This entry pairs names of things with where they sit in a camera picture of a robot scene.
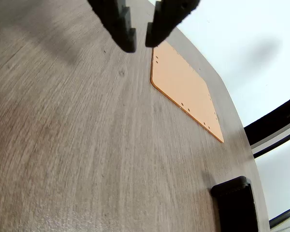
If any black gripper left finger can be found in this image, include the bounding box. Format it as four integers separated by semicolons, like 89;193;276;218
87;0;137;54

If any black and white bar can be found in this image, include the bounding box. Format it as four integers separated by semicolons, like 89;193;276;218
243;93;290;160

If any black framed pale panel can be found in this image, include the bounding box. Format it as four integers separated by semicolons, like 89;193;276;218
269;207;290;232

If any orange board with holes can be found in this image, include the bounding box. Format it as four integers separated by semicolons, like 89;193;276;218
150;40;225;144

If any black block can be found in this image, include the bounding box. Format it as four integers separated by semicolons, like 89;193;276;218
210;175;260;232

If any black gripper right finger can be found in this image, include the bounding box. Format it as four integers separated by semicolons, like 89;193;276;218
145;0;203;48

